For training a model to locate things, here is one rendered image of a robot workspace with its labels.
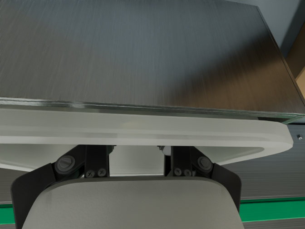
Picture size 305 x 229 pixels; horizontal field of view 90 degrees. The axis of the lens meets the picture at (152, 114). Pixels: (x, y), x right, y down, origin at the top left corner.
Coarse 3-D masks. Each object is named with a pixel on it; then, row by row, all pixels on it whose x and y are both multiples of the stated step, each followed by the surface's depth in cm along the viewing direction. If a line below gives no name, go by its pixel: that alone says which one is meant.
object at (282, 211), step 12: (240, 204) 24; (252, 204) 24; (264, 204) 24; (276, 204) 25; (288, 204) 25; (300, 204) 25; (240, 216) 23; (252, 216) 23; (264, 216) 24; (276, 216) 24; (288, 216) 24; (300, 216) 24; (252, 228) 23; (264, 228) 23; (276, 228) 23; (288, 228) 24; (300, 228) 24
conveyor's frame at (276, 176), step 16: (288, 128) 29; (304, 128) 30; (304, 144) 28; (256, 160) 25; (272, 160) 26; (288, 160) 26; (304, 160) 27; (0, 176) 26; (16, 176) 27; (112, 176) 29; (128, 176) 30; (144, 176) 30; (240, 176) 24; (256, 176) 24; (272, 176) 24; (288, 176) 25; (304, 176) 25; (0, 192) 26; (256, 192) 23; (272, 192) 23; (288, 192) 24; (304, 192) 24
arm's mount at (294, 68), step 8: (304, 24) 11; (304, 32) 11; (296, 40) 12; (304, 40) 11; (296, 48) 12; (304, 48) 12; (288, 56) 14; (296, 56) 13; (304, 56) 12; (288, 64) 14; (296, 64) 13; (304, 64) 12; (296, 72) 13; (304, 72) 12; (296, 80) 13; (304, 80) 13; (304, 88) 15; (304, 96) 16
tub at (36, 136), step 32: (0, 128) 4; (32, 128) 4; (64, 128) 5; (96, 128) 5; (128, 128) 5; (160, 128) 5; (192, 128) 5; (224, 128) 6; (256, 128) 6; (0, 160) 10; (32, 160) 13; (128, 160) 25; (160, 160) 25; (224, 160) 11
